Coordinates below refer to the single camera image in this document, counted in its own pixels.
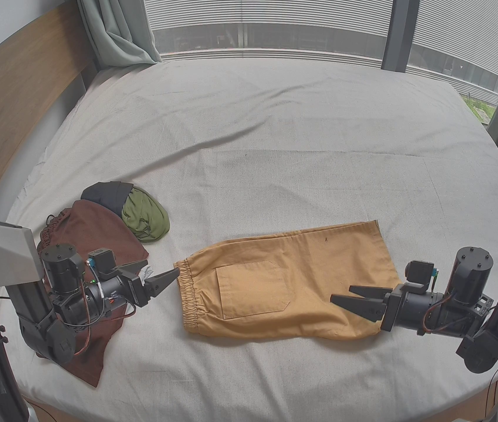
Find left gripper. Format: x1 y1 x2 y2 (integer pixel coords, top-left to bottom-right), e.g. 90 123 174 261
99 268 180 312

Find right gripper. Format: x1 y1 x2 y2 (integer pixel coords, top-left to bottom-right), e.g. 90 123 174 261
330 282 445 334

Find mustard yellow shorts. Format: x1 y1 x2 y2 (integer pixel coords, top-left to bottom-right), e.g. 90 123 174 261
174 219 402 341

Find bed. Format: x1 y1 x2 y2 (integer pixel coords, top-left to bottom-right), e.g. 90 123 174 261
0 0 498 422

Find green garment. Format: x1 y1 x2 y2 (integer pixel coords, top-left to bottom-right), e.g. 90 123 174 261
121 186 171 244

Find brown shorts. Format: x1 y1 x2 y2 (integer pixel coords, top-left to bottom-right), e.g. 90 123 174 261
36 200 150 388

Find black garment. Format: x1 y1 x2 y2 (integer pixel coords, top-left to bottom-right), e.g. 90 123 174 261
80 181 135 226

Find grey-green curtain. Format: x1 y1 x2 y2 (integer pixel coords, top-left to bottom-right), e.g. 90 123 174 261
72 0 162 71

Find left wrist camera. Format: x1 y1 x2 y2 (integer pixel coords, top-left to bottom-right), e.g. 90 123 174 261
87 247 148 282

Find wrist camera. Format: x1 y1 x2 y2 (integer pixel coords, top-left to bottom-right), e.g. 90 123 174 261
404 261 438 294
87 247 148 282

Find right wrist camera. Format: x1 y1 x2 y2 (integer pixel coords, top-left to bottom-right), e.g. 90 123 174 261
404 261 438 294

